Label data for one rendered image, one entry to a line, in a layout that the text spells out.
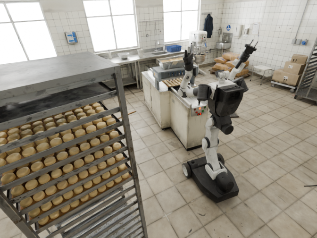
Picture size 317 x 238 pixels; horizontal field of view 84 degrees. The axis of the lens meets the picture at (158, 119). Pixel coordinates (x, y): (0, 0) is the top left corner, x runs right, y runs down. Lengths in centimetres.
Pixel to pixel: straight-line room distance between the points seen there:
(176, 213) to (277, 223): 109
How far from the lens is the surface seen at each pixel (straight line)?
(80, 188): 120
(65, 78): 79
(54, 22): 552
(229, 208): 246
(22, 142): 91
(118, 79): 86
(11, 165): 97
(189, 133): 275
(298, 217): 271
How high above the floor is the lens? 202
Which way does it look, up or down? 32 degrees down
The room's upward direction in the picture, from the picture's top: 3 degrees counter-clockwise
